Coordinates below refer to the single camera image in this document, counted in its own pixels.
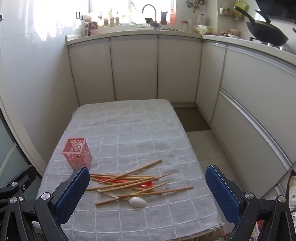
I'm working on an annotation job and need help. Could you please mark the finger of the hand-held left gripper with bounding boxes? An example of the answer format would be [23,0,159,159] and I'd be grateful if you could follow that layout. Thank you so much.
[0,165,37,212]

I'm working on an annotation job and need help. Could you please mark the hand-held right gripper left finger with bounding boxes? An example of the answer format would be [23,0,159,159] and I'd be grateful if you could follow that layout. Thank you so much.
[2,166,90,241]

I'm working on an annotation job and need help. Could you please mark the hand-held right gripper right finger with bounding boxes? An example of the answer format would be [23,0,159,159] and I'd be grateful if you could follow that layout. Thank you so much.
[205,164,296,241]

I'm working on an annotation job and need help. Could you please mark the pink perforated utensil holder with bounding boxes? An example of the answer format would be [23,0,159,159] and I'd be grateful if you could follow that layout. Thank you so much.
[61,138,92,170]

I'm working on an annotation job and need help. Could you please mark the group of wooden chopsticks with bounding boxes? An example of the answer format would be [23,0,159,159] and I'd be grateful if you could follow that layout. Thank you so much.
[85,159,194,206]

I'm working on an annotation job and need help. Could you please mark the white plastic spoon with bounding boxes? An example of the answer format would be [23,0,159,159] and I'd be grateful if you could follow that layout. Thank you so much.
[97,189,148,208]

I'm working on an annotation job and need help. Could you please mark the red plastic spoon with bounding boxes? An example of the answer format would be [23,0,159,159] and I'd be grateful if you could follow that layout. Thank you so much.
[95,176,153,188]

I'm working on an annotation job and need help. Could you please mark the brown floor mat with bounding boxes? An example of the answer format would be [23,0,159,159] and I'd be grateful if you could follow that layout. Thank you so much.
[173,107,211,132]

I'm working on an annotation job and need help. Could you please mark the grey checked tablecloth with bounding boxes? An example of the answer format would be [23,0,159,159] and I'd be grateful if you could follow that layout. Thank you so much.
[37,99,225,240]

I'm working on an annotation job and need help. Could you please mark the white kitchen countertop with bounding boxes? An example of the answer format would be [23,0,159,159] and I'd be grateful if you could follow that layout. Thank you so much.
[65,29,296,56]

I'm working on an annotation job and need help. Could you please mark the gas stove burner grate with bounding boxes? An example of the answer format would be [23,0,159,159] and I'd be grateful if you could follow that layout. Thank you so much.
[250,37,287,51]

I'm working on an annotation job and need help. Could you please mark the bag of green vegetables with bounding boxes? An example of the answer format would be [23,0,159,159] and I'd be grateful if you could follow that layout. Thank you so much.
[193,24,213,34]

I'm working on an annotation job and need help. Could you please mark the black wok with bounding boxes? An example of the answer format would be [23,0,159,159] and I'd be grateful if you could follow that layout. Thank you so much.
[235,6,289,47]

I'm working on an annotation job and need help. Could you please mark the chrome sink faucet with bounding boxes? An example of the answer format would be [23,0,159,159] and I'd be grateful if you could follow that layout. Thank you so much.
[142,4,160,26]

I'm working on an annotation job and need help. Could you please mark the black range hood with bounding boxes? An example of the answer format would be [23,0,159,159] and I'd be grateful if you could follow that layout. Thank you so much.
[255,0,296,18]

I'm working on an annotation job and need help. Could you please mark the wall spice rack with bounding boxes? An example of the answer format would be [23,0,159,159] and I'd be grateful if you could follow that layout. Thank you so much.
[219,0,249,19]

